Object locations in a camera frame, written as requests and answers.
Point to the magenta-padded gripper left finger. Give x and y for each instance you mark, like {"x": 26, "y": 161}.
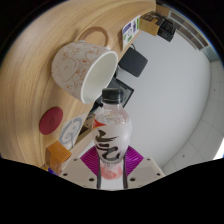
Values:
{"x": 76, "y": 171}

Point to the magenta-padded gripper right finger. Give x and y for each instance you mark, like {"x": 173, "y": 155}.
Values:
{"x": 146, "y": 170}

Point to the white drink bottle black cap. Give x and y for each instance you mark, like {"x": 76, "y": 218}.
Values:
{"x": 112, "y": 133}

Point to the round grey printed sheet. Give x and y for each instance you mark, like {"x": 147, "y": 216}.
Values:
{"x": 70, "y": 133}

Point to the flat round red coaster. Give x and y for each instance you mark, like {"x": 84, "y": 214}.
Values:
{"x": 50, "y": 120}

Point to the white mug with orange print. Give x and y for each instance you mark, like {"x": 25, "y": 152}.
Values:
{"x": 71, "y": 68}

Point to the black office chair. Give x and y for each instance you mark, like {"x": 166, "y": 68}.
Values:
{"x": 133, "y": 61}

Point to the black carton box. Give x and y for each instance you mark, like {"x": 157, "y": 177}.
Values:
{"x": 165, "y": 28}

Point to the brown cardboard box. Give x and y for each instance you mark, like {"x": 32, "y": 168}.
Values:
{"x": 148, "y": 26}

